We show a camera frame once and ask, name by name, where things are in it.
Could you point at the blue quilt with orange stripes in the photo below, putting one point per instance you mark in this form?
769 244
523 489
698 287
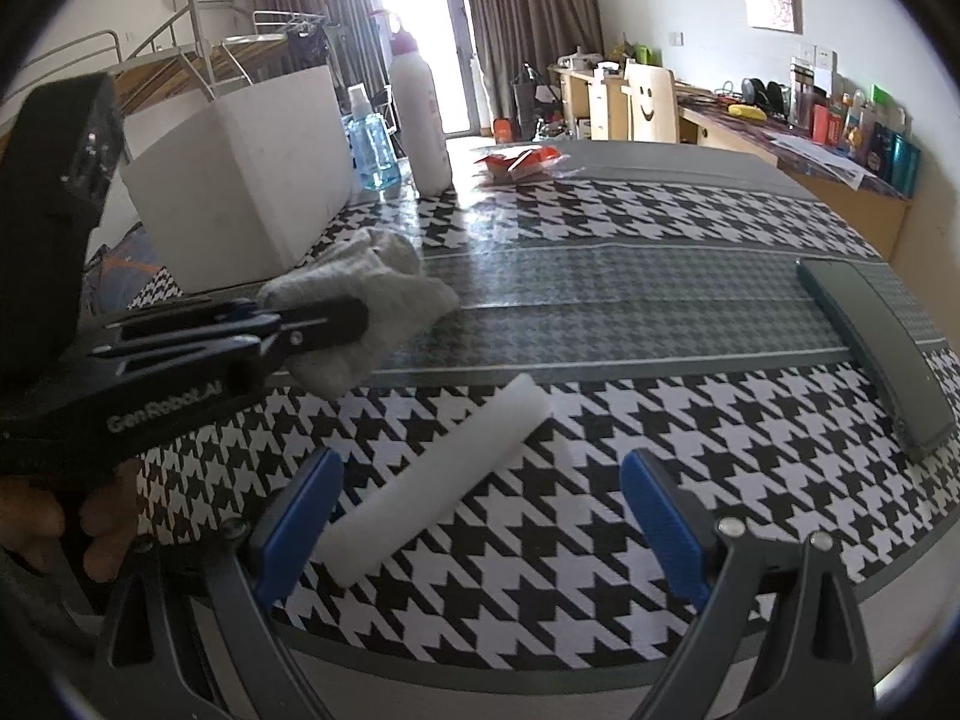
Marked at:
120 266

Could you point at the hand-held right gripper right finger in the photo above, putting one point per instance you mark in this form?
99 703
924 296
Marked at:
667 532

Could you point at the white foam roll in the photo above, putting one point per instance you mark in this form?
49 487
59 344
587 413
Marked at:
435 480

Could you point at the green packet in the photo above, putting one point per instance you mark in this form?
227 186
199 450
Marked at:
645 53

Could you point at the wooden desk with drawers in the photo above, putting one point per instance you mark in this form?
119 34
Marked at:
592 101

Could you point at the black headphones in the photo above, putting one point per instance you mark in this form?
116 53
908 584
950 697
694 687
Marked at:
759 92

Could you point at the dark green case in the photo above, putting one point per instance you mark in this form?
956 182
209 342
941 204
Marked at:
885 349

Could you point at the blue spray bottle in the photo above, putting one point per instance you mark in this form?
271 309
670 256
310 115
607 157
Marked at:
371 157

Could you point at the white foam box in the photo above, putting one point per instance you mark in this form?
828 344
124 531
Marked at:
247 180

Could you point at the hanging dark clothes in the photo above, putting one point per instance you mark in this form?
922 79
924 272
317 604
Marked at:
307 49

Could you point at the houndstooth tablecloth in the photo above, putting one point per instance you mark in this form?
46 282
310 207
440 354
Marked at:
600 300

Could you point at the white paper sheet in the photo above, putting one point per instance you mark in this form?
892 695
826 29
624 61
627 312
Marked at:
817 154

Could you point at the yellow item on desk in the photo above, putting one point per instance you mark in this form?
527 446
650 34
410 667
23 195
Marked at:
746 112

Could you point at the grey sock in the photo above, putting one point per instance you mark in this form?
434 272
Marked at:
397 292

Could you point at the white bottle with red cap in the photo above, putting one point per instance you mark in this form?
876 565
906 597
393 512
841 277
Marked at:
420 127

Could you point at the person's left hand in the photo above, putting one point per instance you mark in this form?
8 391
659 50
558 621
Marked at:
112 517

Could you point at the glass balcony door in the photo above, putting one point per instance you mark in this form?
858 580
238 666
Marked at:
450 52

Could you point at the red and white packet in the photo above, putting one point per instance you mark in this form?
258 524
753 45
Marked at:
517 163

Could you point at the wooden desk with patterned top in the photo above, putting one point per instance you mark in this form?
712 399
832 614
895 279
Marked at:
825 180

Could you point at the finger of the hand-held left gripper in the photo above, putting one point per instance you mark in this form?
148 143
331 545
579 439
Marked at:
187 317
322 322

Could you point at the white wall sockets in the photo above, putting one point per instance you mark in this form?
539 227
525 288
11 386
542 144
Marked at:
816 56

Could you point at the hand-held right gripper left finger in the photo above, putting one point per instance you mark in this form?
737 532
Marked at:
300 529

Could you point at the metal bunk bed with ladder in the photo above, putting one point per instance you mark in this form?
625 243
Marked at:
161 60

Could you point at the wooden chair with smiley face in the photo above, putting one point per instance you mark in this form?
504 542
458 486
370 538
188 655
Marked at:
649 101

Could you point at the row of toiletry bottles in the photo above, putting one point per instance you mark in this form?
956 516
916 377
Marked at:
862 135

